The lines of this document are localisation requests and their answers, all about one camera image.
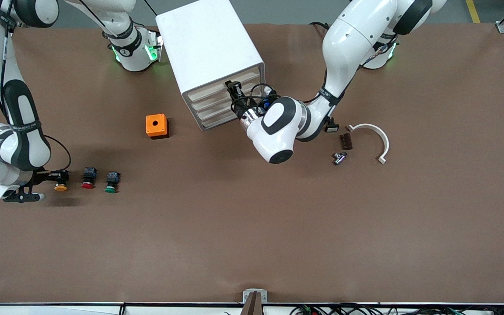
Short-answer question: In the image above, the yellow push button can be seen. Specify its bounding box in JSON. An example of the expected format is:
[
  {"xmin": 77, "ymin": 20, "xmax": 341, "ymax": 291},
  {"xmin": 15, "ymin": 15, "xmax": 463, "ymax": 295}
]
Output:
[{"xmin": 54, "ymin": 170, "xmax": 70, "ymax": 192}]

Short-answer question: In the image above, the white plastic drawer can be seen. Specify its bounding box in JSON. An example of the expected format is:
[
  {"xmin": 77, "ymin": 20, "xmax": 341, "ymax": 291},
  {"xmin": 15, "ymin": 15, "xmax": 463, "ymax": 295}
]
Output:
[
  {"xmin": 189, "ymin": 81, "xmax": 264, "ymax": 111},
  {"xmin": 185, "ymin": 66, "xmax": 263, "ymax": 102},
  {"xmin": 198, "ymin": 104, "xmax": 266, "ymax": 131},
  {"xmin": 193, "ymin": 93, "xmax": 265, "ymax": 121}
]

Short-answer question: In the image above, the red push button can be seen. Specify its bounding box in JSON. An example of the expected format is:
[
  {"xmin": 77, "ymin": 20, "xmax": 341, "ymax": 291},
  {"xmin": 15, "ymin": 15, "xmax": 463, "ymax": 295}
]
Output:
[{"xmin": 81, "ymin": 167, "xmax": 98, "ymax": 189}]

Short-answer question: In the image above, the white drawer cabinet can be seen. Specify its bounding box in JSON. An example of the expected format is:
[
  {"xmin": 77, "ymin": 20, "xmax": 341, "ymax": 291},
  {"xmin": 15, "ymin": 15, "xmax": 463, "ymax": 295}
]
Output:
[{"xmin": 155, "ymin": 0, "xmax": 267, "ymax": 132}]

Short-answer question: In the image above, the green push button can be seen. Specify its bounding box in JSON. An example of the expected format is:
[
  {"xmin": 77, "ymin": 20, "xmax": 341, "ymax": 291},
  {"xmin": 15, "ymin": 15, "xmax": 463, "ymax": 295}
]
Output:
[{"xmin": 105, "ymin": 171, "xmax": 121, "ymax": 194}]

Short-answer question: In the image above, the orange button box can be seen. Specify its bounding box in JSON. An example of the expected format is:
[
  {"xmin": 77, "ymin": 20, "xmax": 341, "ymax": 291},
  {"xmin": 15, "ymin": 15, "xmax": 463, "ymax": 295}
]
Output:
[{"xmin": 146, "ymin": 114, "xmax": 169, "ymax": 140}]

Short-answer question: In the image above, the white curved plastic clamp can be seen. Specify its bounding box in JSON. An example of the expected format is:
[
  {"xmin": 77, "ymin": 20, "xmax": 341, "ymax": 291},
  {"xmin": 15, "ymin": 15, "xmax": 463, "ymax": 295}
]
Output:
[{"xmin": 347, "ymin": 123, "xmax": 390, "ymax": 165}]

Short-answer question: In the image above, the grey metal bracket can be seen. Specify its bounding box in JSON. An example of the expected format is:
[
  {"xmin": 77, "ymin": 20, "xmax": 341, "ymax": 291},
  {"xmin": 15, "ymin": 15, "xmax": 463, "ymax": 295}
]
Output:
[{"xmin": 243, "ymin": 289, "xmax": 268, "ymax": 305}]

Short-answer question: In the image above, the tangled cable bundle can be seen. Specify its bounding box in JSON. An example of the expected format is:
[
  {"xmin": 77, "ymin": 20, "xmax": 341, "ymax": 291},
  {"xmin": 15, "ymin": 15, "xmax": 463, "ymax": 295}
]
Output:
[{"xmin": 289, "ymin": 303, "xmax": 504, "ymax": 315}]

